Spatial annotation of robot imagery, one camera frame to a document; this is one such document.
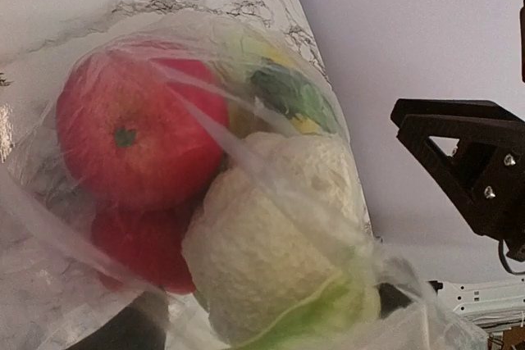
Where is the red fake apple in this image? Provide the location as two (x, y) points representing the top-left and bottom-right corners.
(91, 203), (195, 294)
(56, 47), (229, 209)

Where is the clear zip top bag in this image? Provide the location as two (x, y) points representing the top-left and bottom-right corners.
(1, 11), (487, 349)

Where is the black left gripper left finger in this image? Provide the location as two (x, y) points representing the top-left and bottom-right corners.
(71, 292), (169, 350)

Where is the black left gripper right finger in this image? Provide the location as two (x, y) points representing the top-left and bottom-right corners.
(390, 98), (524, 261)

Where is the white green fake cabbage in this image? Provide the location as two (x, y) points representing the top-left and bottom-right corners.
(182, 132), (380, 349)

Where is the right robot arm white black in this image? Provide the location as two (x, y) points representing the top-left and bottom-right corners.
(429, 277), (525, 332)

